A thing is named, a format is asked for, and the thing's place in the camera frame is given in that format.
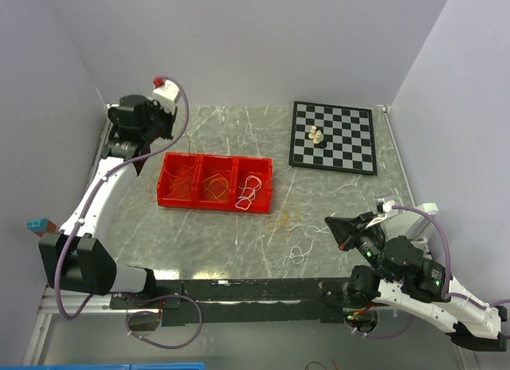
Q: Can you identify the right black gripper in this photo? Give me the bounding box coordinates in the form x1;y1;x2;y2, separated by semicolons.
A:
323;210;393;281

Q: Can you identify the yellow wire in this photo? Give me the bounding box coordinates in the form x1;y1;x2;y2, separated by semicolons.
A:
201;172;233;203
265;202;303;239

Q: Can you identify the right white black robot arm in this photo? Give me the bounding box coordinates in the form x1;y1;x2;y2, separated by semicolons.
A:
324;212;508;352

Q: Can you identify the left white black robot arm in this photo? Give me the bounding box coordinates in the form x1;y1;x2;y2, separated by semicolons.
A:
39;89;181;308

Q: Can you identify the white grey stand device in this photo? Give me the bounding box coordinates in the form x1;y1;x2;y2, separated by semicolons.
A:
384;211;435;254

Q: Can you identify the red three-compartment tray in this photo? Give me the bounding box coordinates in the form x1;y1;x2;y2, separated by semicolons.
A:
157;152;273;214

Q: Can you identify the cream chess piece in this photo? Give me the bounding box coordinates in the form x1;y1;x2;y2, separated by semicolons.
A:
313;132;322;144
308;126;317;140

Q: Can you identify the black grey chessboard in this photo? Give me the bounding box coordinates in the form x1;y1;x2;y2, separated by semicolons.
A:
288;101;378;175

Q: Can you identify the blue brown toy block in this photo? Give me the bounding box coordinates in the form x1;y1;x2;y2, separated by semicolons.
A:
26;218;57;237

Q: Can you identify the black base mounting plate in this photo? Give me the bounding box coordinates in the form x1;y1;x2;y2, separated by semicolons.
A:
109;277;395;328

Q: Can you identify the blue plastic bin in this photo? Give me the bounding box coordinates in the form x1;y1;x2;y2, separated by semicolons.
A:
1;363;206;370

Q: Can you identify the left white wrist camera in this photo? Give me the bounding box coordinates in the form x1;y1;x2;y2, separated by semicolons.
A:
151;77;181;112

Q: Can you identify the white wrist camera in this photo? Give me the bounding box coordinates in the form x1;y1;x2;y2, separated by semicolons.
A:
366;198;398;228
151;77;181;112

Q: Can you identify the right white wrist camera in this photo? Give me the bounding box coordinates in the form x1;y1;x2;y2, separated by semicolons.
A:
366;198;398;228

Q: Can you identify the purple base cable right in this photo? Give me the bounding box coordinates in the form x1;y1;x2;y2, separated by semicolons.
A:
344;312;418;341

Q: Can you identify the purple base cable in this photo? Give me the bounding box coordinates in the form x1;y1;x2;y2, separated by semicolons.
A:
125;293;203;350
344;312;418;341

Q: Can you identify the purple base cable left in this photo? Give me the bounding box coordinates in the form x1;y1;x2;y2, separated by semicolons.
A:
125;293;203;350

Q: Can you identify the aluminium rail frame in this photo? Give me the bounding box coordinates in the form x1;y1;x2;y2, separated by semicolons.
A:
39;277;463;315

